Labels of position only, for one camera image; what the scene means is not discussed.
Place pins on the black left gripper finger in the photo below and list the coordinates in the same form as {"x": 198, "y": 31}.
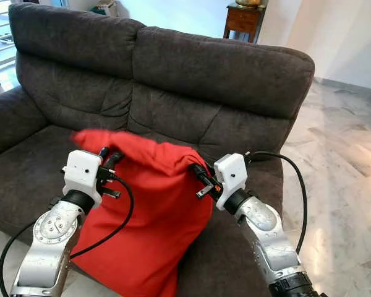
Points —
{"x": 103, "y": 154}
{"x": 114, "y": 161}

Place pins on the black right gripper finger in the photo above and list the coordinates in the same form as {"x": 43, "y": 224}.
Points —
{"x": 201, "y": 174}

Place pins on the red pillow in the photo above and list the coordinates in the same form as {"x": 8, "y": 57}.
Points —
{"x": 154, "y": 210}

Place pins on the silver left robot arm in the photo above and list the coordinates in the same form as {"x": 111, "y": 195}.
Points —
{"x": 49, "y": 232}

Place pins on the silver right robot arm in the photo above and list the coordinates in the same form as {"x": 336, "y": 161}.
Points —
{"x": 269, "y": 238}

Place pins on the dark grey two-seat sofa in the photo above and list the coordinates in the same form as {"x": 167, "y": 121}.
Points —
{"x": 204, "y": 80}

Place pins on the brown wooden side table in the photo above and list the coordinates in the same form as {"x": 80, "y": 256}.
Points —
{"x": 242, "y": 21}

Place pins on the gold bowl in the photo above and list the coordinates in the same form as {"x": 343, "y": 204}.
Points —
{"x": 248, "y": 3}

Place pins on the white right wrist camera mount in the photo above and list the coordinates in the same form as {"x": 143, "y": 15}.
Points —
{"x": 230, "y": 176}

